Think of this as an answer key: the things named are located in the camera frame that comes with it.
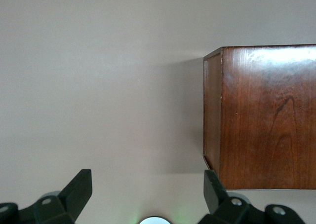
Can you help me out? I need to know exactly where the dark red-brown wooden cabinet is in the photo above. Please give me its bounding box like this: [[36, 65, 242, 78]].
[[203, 44, 316, 190]]

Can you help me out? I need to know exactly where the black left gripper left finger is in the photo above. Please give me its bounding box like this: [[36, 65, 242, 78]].
[[0, 169, 92, 224]]

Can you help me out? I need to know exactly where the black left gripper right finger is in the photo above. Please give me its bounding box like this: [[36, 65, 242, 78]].
[[203, 169, 307, 224]]

